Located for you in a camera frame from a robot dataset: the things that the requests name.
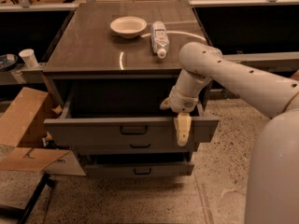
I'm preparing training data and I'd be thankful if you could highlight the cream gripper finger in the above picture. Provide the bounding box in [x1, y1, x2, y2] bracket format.
[160, 98, 170, 110]
[174, 113, 192, 147]

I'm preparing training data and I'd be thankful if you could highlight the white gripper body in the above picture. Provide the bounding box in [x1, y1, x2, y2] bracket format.
[168, 87, 198, 113]

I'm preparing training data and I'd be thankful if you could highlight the grey top drawer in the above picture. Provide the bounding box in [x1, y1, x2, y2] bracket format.
[43, 77, 220, 148]

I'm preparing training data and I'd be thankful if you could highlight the grey drawer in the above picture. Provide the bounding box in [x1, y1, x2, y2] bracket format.
[43, 77, 220, 148]
[75, 142, 199, 155]
[85, 161, 194, 179]

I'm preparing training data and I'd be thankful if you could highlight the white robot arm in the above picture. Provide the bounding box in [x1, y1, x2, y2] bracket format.
[160, 42, 299, 224]

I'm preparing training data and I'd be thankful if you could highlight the grey middle drawer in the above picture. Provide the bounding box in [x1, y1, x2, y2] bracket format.
[75, 142, 199, 155]

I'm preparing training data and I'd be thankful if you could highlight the grey bottom drawer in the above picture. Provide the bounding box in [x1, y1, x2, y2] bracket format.
[85, 161, 194, 179]

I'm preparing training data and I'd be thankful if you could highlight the grey drawer cabinet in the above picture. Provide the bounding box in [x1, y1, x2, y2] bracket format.
[43, 1, 218, 175]

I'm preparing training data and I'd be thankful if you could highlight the open cardboard box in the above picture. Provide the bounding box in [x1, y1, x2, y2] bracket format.
[0, 88, 85, 176]

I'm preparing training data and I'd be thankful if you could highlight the white plastic bottle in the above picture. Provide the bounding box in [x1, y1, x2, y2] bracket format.
[150, 21, 169, 59]

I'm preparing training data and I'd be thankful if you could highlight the white ceramic bowl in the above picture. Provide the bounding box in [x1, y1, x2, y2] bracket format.
[110, 16, 147, 39]

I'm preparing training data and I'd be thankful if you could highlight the white paper cup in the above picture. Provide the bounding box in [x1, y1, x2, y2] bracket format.
[19, 49, 38, 68]

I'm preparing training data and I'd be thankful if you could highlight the dark round dish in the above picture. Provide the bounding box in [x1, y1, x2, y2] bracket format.
[0, 54, 18, 72]

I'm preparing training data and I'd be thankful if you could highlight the black metal stand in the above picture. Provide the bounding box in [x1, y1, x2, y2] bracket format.
[0, 174, 55, 224]

